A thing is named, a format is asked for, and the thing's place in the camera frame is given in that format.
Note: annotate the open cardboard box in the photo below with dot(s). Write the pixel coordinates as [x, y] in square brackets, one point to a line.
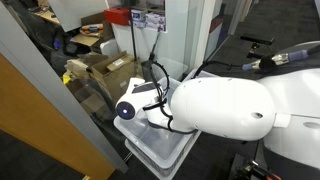
[112, 73]

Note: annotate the clear plastic bin front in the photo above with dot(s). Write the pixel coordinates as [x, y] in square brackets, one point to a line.
[143, 120]

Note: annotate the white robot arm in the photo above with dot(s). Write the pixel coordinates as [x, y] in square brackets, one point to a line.
[282, 107]

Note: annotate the orange handled clamp right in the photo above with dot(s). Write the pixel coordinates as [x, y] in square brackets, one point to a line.
[252, 168]

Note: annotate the red box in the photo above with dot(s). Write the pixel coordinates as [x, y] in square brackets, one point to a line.
[117, 15]

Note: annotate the white tissue boxes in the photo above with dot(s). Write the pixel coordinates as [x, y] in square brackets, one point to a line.
[152, 20]

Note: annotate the wooden door panel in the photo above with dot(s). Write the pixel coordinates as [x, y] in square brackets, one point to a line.
[27, 115]

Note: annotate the lower stacked plastic bin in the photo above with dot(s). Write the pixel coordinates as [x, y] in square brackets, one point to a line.
[156, 168]

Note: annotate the clear plastic bin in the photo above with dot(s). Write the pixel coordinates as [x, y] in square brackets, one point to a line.
[201, 74]
[143, 120]

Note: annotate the clear plastic bin rear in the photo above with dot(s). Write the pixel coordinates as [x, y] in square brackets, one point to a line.
[201, 74]

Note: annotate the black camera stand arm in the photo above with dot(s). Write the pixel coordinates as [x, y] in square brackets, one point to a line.
[257, 41]

